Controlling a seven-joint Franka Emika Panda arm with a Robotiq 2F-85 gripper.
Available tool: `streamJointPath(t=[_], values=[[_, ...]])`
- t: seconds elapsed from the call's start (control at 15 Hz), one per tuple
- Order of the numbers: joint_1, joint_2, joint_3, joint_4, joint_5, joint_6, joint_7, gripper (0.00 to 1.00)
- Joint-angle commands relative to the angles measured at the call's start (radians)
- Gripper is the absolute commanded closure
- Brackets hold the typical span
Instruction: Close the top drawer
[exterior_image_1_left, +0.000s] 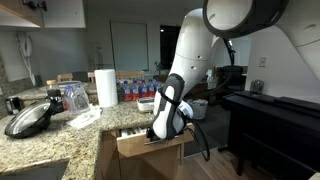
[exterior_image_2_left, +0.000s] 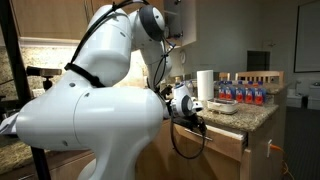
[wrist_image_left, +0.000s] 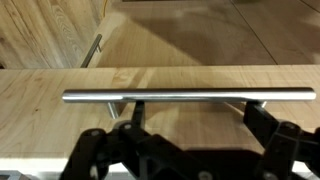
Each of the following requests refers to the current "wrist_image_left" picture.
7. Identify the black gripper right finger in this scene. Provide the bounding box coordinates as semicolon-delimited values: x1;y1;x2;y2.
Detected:
242;100;320;180

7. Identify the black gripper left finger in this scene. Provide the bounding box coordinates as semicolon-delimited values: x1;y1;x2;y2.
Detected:
59;99;208;180

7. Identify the steel bar drawer handle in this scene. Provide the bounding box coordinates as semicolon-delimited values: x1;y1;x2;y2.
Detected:
61;86;317;121

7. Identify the wooden drawer with cutlery tray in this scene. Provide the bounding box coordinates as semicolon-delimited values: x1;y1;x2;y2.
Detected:
0;64;320;168

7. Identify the steel lower drawer handle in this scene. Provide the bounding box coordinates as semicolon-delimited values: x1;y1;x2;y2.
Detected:
79;33;104;69

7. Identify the wooden base cabinet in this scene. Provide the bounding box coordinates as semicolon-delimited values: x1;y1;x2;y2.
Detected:
0;0;112;70

